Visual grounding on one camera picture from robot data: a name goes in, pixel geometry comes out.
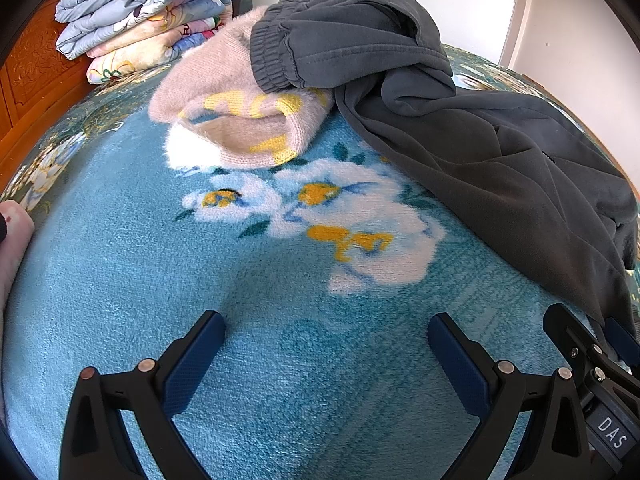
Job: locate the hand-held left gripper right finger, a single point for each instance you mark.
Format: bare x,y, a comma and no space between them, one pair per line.
461,366

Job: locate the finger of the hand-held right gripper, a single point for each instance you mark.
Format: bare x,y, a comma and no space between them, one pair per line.
575,330
624,339

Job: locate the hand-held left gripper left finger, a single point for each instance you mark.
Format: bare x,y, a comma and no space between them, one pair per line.
192,365

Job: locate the dark grey pants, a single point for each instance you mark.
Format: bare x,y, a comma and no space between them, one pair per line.
450,110

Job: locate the folded black and pink clothes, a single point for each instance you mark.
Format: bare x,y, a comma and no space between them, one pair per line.
12,270

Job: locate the blue floral blanket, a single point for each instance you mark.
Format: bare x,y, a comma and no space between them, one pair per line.
125,260

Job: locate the pink fuzzy sweater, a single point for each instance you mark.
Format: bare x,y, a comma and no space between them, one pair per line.
210,75

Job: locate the floral folded quilt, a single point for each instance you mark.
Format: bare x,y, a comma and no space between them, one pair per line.
150,45

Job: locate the carved wooden headboard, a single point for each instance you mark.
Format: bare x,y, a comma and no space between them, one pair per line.
30,85

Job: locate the dark blue folded cloth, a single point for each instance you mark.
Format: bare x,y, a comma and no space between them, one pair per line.
237,0

